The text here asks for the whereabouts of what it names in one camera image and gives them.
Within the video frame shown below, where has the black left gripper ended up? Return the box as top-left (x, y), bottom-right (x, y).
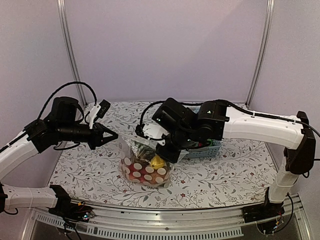
top-left (57, 121), bottom-right (119, 150)

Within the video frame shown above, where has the yellow corn cob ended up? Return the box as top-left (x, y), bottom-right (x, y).
top-left (149, 155), bottom-right (166, 170)

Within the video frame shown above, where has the light blue plastic basket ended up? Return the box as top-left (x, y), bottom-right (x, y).
top-left (179, 107), bottom-right (222, 159)

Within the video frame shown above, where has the clear zip top bag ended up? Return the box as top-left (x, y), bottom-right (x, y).
top-left (118, 135), bottom-right (174, 188)

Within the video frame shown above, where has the red cherry tomato cluster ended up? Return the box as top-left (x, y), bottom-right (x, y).
top-left (119, 157), bottom-right (170, 188)

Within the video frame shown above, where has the dark green chili pepper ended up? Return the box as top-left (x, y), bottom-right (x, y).
top-left (131, 141), bottom-right (155, 157)

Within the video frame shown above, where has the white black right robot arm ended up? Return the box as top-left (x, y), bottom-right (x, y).
top-left (143, 98), bottom-right (317, 218)

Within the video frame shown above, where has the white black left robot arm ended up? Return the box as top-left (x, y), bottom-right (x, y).
top-left (0, 96), bottom-right (118, 217)

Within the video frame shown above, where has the light green pepper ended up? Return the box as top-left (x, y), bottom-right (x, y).
top-left (209, 139), bottom-right (221, 147)

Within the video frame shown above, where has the floral patterned tablecloth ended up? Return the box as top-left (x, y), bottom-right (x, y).
top-left (46, 100), bottom-right (283, 209)

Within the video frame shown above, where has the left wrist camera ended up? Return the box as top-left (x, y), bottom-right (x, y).
top-left (84, 99), bottom-right (111, 130)

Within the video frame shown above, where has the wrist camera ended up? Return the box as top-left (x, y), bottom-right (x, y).
top-left (84, 99), bottom-right (111, 130)
top-left (135, 123), bottom-right (169, 146)

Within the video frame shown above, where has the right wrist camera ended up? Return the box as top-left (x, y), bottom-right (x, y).
top-left (135, 123), bottom-right (169, 146)

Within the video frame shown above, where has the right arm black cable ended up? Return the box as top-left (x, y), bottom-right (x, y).
top-left (138, 100), bottom-right (166, 128)

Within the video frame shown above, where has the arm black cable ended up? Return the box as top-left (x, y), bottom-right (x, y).
top-left (138, 100), bottom-right (166, 128)
top-left (37, 81), bottom-right (98, 121)

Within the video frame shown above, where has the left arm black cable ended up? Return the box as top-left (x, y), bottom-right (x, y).
top-left (37, 81), bottom-right (98, 121)

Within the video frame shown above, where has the aluminium front rail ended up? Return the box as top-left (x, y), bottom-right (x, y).
top-left (22, 194), bottom-right (313, 240)

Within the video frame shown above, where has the left aluminium frame post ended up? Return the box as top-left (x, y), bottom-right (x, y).
top-left (56, 0), bottom-right (87, 106)

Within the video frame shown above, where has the aluminium frame post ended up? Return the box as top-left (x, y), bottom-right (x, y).
top-left (56, 0), bottom-right (87, 106)
top-left (245, 0), bottom-right (275, 108)

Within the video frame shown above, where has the right aluminium frame post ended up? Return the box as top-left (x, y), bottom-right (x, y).
top-left (245, 0), bottom-right (275, 108)

